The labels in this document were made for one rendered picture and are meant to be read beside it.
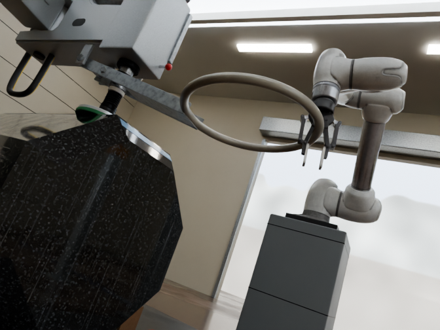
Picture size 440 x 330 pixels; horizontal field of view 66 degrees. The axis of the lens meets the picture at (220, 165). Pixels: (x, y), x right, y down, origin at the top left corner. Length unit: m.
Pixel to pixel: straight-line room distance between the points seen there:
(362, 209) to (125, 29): 1.45
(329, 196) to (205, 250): 4.76
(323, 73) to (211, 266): 5.49
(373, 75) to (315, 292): 1.03
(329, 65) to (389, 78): 0.19
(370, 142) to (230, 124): 5.68
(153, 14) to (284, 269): 1.33
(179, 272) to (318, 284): 5.11
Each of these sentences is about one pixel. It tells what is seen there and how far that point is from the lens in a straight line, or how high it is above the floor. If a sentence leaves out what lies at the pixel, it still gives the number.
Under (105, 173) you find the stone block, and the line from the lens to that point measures 1.20.
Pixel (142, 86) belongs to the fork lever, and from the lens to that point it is 1.40.
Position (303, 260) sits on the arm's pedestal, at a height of 0.61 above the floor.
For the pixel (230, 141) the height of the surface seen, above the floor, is 0.90.
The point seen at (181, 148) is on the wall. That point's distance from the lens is 7.59.
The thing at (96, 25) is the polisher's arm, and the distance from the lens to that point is 1.77.
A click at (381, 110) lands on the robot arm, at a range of 1.78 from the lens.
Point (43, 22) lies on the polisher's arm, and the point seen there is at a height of 1.26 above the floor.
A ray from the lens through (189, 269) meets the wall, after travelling 6.62.
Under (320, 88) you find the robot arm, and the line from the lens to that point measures 1.21.
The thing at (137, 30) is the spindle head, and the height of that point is 1.21.
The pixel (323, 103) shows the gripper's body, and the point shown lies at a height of 1.03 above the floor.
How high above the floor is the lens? 0.42
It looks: 17 degrees up
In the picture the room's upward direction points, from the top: 20 degrees clockwise
